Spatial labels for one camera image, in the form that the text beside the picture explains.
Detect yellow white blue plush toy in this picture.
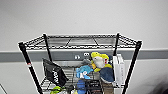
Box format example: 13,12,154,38
89,51,115,84

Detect blue round toy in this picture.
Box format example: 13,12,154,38
75,79,88,93

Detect black bag with white print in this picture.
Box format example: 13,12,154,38
41,57,70,88

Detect tall white box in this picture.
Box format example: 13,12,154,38
112,54,126,88

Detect black white stacked boxes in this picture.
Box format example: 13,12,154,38
87,79,103,94

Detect small brown cardboard box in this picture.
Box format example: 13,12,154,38
101,83,115,94

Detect lime green toy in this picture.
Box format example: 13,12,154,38
51,85,64,94

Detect black wire shelf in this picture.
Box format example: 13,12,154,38
18,31,143,94

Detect white wall socket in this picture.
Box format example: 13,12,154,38
74,54,81,60
83,52,91,58

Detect long grey wall band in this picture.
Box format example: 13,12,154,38
0,49,168,63

